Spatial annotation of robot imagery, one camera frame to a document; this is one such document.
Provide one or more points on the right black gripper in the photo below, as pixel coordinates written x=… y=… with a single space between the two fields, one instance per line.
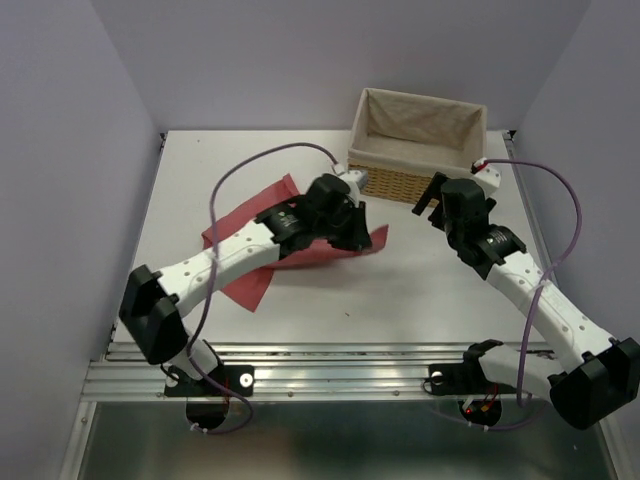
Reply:
x=433 y=190

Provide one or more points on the wicker basket with liner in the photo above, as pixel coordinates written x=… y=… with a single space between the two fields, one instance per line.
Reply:
x=402 y=140

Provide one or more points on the aluminium mounting rail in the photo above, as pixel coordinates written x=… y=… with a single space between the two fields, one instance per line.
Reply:
x=286 y=372

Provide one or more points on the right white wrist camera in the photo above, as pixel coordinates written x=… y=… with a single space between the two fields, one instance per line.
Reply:
x=487 y=177

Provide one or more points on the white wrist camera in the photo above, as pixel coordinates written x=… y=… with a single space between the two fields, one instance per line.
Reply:
x=487 y=177
x=355 y=179

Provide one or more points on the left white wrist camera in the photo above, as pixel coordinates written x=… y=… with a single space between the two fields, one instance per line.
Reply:
x=355 y=179

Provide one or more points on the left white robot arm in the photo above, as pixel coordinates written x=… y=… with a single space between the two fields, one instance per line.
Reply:
x=155 y=303

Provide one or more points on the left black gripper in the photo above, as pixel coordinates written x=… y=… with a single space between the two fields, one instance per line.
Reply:
x=357 y=236

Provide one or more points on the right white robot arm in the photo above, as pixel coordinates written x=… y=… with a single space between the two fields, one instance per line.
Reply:
x=591 y=375

